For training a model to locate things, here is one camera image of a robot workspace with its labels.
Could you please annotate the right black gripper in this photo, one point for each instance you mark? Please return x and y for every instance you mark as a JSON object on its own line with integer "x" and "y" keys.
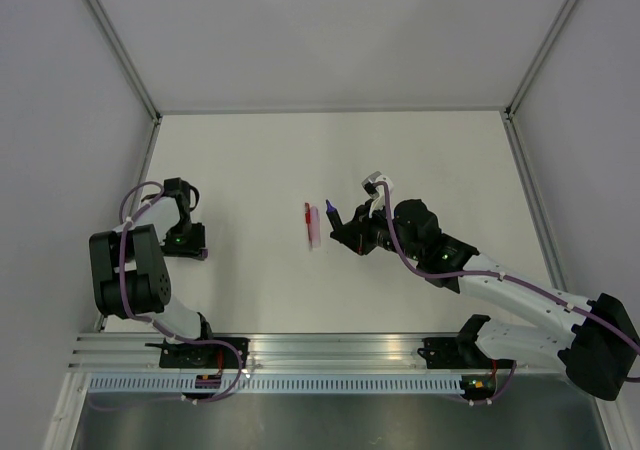
{"x": 358, "y": 229}

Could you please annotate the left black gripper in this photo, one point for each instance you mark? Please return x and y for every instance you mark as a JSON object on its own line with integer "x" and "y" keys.
{"x": 192, "y": 251}

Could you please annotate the black purple-tip marker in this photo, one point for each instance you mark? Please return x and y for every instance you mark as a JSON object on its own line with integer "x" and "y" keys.
{"x": 333, "y": 215}

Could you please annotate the red gel pen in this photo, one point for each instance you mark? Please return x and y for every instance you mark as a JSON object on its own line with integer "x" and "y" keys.
{"x": 308, "y": 223}

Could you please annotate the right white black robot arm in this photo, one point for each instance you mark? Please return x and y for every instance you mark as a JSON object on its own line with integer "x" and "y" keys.
{"x": 592, "y": 342}

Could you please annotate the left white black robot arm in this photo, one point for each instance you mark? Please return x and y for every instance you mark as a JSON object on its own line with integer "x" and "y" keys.
{"x": 130, "y": 276}

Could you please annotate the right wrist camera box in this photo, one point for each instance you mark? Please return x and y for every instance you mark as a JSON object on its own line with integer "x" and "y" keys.
{"x": 379, "y": 187}

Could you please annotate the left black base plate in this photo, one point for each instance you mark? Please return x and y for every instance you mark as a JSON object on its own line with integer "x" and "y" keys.
{"x": 233, "y": 355}

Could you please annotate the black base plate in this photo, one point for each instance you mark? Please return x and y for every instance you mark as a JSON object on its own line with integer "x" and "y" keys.
{"x": 447, "y": 353}
{"x": 233, "y": 355}

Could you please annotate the aluminium mounting rail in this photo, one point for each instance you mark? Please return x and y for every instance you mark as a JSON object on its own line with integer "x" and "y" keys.
{"x": 266, "y": 353}

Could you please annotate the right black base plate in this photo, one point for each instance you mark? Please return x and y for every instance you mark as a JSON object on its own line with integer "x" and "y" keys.
{"x": 447, "y": 353}

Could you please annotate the white slotted cable duct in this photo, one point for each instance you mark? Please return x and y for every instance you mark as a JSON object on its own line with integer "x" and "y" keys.
{"x": 255, "y": 383}

